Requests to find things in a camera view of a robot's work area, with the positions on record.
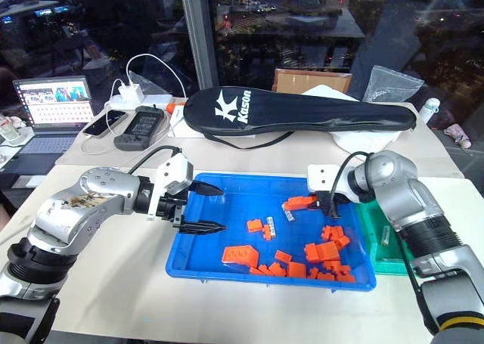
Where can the green plastic bin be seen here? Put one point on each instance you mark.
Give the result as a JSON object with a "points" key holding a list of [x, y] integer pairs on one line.
{"points": [[374, 253]]}

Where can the grey handheld controller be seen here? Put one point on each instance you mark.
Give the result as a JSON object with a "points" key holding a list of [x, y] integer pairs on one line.
{"points": [[140, 128]]}

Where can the blue plastic bin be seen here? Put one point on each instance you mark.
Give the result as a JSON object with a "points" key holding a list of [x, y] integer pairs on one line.
{"points": [[211, 253]]}

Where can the black Kason racket bag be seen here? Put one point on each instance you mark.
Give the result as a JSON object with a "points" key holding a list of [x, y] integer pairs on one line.
{"points": [[302, 111]]}

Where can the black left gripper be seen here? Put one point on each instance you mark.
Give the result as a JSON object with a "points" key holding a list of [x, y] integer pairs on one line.
{"points": [[168, 208]]}

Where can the small orange toy brick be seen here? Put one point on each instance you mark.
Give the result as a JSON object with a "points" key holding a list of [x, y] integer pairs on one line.
{"points": [[267, 233], [313, 273]]}

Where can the clear glass jar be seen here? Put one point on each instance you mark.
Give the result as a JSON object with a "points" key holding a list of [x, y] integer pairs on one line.
{"points": [[9, 130]]}

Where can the large flat orange brick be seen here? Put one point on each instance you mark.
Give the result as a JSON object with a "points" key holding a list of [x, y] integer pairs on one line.
{"points": [[240, 255]]}

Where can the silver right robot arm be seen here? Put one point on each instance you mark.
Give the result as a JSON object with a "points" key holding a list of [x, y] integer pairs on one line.
{"points": [[393, 170]]}

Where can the white bottle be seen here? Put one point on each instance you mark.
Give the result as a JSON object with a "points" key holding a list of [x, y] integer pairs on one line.
{"points": [[429, 109]]}

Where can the clear plastic zip bag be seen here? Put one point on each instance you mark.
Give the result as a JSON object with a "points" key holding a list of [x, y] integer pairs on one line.
{"points": [[393, 85]]}

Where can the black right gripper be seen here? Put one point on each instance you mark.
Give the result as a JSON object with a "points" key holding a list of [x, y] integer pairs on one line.
{"points": [[324, 201]]}

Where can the silver white battery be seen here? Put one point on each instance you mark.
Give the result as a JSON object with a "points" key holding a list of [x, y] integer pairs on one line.
{"points": [[272, 227], [289, 215]]}

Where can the white crumpled cloth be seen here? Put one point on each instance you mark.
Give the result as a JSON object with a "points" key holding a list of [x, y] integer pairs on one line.
{"points": [[363, 141]]}

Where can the open grey laptop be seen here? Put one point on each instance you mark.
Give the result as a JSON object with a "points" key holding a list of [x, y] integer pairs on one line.
{"points": [[53, 109]]}

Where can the small orange object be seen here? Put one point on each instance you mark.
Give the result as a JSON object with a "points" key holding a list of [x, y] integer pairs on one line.
{"points": [[170, 107]]}

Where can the pink small object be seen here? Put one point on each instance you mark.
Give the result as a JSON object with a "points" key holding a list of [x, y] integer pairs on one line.
{"points": [[459, 134]]}

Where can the long orange toy brick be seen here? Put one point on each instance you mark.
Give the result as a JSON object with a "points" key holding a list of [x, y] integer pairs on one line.
{"points": [[298, 203]]}

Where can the green yellow battery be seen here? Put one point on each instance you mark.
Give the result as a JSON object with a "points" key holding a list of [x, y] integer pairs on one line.
{"points": [[386, 236]]}

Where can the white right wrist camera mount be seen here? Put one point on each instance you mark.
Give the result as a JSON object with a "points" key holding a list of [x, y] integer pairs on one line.
{"points": [[321, 175]]}

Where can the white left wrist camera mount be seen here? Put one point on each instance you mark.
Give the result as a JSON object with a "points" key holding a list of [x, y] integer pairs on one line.
{"points": [[177, 168]]}

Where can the smartphone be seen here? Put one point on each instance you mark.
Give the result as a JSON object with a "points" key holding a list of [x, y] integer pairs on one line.
{"points": [[105, 122]]}

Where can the white charger plug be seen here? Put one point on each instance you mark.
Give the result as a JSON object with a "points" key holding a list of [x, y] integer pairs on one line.
{"points": [[130, 92]]}

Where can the brown cardboard box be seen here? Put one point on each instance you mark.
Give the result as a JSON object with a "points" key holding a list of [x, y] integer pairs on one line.
{"points": [[298, 81]]}

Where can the white flat paper box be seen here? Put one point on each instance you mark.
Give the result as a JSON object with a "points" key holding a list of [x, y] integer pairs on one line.
{"points": [[181, 126]]}

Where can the grey window frame post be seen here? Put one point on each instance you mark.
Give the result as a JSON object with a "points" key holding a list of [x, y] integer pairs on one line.
{"points": [[200, 38]]}

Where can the large orange toy brick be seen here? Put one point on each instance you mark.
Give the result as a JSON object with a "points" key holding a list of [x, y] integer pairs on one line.
{"points": [[323, 251]]}

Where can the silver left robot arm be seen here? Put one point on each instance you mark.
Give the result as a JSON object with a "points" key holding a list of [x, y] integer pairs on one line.
{"points": [[102, 189]]}

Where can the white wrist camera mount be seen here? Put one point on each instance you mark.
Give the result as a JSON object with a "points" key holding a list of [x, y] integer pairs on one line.
{"points": [[321, 175], [177, 168]]}

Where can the white power strip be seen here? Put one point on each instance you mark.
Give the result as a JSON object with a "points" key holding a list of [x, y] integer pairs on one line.
{"points": [[159, 100]]}

